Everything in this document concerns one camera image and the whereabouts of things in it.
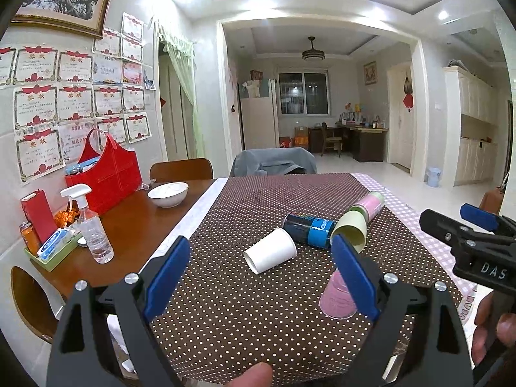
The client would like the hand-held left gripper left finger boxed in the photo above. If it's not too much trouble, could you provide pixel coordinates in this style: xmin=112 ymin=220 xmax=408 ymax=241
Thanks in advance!
xmin=46 ymin=236 xmax=192 ymax=387

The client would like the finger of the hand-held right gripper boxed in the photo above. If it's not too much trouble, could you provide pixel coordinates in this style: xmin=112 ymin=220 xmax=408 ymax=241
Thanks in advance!
xmin=419 ymin=209 xmax=490 ymax=259
xmin=460 ymin=203 xmax=516 ymax=243

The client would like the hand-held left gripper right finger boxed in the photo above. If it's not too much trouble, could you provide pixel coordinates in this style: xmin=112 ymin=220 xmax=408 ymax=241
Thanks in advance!
xmin=331 ymin=234 xmax=474 ymax=387

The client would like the white paper cup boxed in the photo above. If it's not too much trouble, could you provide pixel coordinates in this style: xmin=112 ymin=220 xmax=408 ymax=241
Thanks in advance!
xmin=243 ymin=227 xmax=298 ymax=275

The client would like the pink plastic cup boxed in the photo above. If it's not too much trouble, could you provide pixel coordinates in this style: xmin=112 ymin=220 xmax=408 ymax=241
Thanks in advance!
xmin=318 ymin=270 xmax=357 ymax=318

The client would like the pale green paper cup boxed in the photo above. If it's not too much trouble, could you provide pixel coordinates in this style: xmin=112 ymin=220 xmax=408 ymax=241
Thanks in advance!
xmin=331 ymin=210 xmax=368 ymax=254

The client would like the person's right hand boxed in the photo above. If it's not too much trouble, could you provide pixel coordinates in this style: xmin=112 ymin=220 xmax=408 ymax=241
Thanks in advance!
xmin=471 ymin=290 xmax=516 ymax=367

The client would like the person's left hand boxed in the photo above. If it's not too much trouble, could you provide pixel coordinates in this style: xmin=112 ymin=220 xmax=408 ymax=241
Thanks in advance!
xmin=223 ymin=362 xmax=275 ymax=387

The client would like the brown chair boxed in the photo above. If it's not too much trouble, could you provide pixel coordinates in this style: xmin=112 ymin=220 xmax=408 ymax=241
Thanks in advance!
xmin=480 ymin=187 xmax=504 ymax=214

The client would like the dark blue drink can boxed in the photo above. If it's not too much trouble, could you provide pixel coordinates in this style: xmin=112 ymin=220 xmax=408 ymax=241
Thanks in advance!
xmin=281 ymin=213 xmax=337 ymax=247

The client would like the pink drink can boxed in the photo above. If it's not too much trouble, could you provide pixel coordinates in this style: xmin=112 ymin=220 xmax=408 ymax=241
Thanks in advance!
xmin=349 ymin=191 xmax=385 ymax=223

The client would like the brown polka dot tablecloth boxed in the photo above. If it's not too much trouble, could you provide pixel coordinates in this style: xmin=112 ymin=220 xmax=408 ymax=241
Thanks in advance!
xmin=149 ymin=173 xmax=464 ymax=385

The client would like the white bowl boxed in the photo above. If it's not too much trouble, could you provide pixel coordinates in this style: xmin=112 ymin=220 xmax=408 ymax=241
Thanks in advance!
xmin=147 ymin=182 xmax=189 ymax=209

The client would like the clear spray bottle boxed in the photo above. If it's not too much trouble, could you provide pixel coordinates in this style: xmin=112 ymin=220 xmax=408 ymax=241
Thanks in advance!
xmin=60 ymin=184 xmax=114 ymax=264

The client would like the white door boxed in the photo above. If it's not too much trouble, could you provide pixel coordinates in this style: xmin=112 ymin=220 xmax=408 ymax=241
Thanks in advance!
xmin=388 ymin=66 xmax=412 ymax=170

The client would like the dark wooden desk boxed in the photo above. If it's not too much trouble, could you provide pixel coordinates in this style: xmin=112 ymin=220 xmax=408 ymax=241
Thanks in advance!
xmin=308 ymin=123 xmax=388 ymax=163

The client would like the wooden chair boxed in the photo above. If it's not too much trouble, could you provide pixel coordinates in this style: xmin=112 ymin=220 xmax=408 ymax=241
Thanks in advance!
xmin=10 ymin=266 xmax=67 ymax=343
xmin=149 ymin=158 xmax=213 ymax=182

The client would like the green tray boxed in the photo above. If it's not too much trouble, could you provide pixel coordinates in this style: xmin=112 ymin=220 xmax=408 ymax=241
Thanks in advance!
xmin=23 ymin=232 xmax=83 ymax=272

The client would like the red felt bag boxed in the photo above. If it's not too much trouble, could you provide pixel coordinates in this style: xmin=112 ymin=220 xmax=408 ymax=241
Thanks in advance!
xmin=65 ymin=128 xmax=143 ymax=216

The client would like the orange snack packet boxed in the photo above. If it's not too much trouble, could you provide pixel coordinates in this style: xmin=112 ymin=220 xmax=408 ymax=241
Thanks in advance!
xmin=54 ymin=207 xmax=81 ymax=230

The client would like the blue and white packet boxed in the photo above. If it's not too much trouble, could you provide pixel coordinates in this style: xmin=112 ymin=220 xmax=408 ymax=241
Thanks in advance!
xmin=37 ymin=228 xmax=75 ymax=259

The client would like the red door ornament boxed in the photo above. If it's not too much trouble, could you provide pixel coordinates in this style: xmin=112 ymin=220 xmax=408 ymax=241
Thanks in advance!
xmin=402 ymin=72 xmax=416 ymax=111

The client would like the dark desk chair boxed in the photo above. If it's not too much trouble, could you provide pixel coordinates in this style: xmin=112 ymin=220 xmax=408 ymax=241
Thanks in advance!
xmin=321 ymin=123 xmax=343 ymax=157

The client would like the grey cloth covered chair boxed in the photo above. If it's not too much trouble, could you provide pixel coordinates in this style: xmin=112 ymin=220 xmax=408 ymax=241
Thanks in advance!
xmin=230 ymin=148 xmax=318 ymax=177

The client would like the orange drink can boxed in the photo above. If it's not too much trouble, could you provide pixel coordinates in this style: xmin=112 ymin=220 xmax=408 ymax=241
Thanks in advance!
xmin=19 ymin=222 xmax=42 ymax=255

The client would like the red box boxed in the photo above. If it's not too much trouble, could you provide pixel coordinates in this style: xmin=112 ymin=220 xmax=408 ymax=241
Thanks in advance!
xmin=21 ymin=189 xmax=57 ymax=244

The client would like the orange cardboard box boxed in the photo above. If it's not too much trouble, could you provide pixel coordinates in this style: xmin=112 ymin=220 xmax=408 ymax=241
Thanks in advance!
xmin=292 ymin=127 xmax=310 ymax=150

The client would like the white refrigerator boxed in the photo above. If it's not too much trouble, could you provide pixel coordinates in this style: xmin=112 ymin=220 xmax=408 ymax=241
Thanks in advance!
xmin=241 ymin=78 xmax=279 ymax=151

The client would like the green lace curtain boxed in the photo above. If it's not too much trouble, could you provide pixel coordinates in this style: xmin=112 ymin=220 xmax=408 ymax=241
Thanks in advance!
xmin=155 ymin=20 xmax=200 ymax=160

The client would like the window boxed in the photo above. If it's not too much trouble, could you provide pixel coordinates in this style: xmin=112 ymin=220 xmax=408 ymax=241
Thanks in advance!
xmin=278 ymin=72 xmax=329 ymax=115

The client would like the ceiling fan lamp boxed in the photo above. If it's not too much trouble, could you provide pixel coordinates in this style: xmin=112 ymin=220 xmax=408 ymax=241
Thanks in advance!
xmin=302 ymin=36 xmax=324 ymax=61

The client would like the cream wall cabinet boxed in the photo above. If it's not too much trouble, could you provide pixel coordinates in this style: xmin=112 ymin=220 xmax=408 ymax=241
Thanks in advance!
xmin=443 ymin=66 xmax=498 ymax=186

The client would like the wall of award certificates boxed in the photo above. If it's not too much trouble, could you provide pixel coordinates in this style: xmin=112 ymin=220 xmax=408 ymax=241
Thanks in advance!
xmin=0 ymin=12 xmax=156 ymax=186

